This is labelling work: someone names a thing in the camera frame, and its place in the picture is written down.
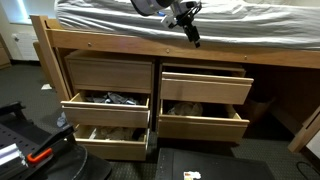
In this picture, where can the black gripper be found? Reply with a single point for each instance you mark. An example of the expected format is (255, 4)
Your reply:
(188, 23)

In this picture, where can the light wooden drawer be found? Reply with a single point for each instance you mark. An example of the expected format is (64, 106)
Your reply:
(200, 130)
(113, 150)
(106, 116)
(110, 75)
(206, 91)

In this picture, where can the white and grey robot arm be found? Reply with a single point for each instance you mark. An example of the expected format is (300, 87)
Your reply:
(146, 6)

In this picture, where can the wooden dresser carcass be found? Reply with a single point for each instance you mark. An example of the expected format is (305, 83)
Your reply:
(203, 66)
(110, 55)

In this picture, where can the round metal bed bolt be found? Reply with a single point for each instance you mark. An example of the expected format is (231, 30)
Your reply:
(245, 57)
(89, 44)
(167, 51)

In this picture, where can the mattress with grey striped sheet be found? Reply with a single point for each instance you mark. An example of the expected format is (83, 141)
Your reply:
(250, 23)

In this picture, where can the crumpled beige cloth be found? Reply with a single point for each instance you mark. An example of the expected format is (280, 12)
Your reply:
(186, 108)

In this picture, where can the grey and blue clothes pile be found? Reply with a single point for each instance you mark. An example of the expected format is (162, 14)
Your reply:
(115, 98)

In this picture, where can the beige and white clothes pile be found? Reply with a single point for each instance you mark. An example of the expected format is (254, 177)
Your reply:
(116, 133)

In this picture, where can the black box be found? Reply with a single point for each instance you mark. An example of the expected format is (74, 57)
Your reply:
(226, 166)

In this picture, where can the small white sticker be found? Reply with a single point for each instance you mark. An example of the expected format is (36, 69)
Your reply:
(192, 175)

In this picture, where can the wooden desk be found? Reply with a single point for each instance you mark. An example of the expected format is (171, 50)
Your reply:
(305, 131)

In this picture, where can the white paper scrap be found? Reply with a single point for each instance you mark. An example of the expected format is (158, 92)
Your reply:
(46, 87)

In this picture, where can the white and blue bag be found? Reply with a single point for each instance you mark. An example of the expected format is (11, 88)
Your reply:
(61, 120)

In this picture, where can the bright window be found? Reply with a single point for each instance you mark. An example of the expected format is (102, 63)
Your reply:
(33, 10)

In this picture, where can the white radiator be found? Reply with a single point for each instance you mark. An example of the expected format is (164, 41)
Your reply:
(28, 46)

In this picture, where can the black robot cart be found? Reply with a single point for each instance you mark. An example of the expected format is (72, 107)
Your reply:
(66, 166)

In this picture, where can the brown wooden cabinet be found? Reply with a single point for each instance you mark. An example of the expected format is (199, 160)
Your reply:
(4, 55)

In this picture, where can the silver aluminium extrusion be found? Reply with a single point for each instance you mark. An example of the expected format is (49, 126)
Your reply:
(11, 155)

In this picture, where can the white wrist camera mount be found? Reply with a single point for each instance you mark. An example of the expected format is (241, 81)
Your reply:
(167, 21)

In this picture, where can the light wooden bed frame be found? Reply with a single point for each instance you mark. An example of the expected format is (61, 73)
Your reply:
(116, 43)

